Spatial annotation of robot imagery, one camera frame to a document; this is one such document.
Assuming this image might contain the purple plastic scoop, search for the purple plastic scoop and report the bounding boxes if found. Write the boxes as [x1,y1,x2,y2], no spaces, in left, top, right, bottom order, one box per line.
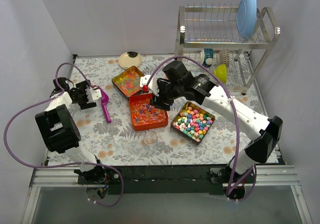
[98,86,112,124]

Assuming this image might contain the clear glass jar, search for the clear glass jar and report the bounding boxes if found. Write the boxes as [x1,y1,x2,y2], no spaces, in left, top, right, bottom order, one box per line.
[143,130,158,152]

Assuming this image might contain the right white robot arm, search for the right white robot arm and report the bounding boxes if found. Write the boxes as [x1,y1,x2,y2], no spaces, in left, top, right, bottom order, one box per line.
[140,60,283,183]

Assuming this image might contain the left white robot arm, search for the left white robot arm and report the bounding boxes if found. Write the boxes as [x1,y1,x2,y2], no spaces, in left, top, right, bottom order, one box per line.
[35,77,107,184]

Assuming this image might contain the dark tin pastel star candies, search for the dark tin pastel star candies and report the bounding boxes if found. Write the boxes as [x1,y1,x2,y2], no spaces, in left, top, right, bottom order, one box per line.
[170,101,216,145]

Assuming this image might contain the dark tin translucent star candies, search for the dark tin translucent star candies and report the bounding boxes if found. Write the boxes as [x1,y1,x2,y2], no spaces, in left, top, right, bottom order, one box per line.
[111,66,145,101]

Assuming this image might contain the orange tin of lollipops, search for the orange tin of lollipops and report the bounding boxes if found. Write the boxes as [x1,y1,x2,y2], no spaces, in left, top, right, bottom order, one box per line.
[129,93,169,131]

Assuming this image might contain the teal white bowl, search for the teal white bowl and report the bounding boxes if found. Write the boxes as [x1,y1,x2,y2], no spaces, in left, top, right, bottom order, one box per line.
[200,48,214,68]

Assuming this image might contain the yellow green bowl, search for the yellow green bowl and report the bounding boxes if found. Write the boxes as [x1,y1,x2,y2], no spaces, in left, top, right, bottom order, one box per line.
[213,64,228,84]

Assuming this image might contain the cream plate black spot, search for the cream plate black spot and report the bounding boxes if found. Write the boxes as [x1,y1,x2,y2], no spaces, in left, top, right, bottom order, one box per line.
[118,51,142,69]

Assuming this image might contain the patterned beige bowl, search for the patterned beige bowl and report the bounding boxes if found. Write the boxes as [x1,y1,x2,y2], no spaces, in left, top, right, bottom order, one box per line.
[218,49,230,68]

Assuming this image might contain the steel dish rack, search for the steel dish rack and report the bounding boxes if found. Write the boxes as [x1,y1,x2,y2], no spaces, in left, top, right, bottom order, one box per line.
[174,5,281,95]

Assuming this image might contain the black base bar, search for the black base bar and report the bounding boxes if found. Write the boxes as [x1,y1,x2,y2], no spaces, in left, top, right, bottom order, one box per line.
[77,165,256,196]

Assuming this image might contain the blue plate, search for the blue plate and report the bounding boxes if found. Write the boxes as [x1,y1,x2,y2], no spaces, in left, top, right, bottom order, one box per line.
[236,0,257,40]

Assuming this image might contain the aluminium frame rail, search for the aluminium frame rail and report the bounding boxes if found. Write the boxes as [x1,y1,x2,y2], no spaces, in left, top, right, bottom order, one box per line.
[29,165,301,187]

